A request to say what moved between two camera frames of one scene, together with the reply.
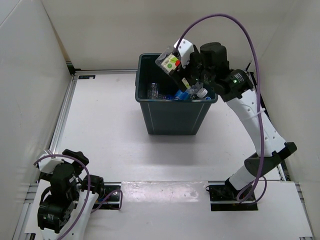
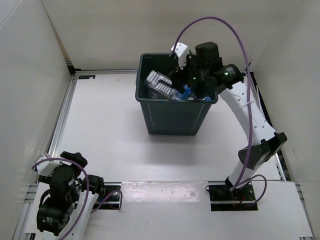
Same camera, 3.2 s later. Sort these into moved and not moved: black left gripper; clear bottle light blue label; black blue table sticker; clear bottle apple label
Moved: clear bottle apple label
Not moved: black blue table sticker; clear bottle light blue label; black left gripper
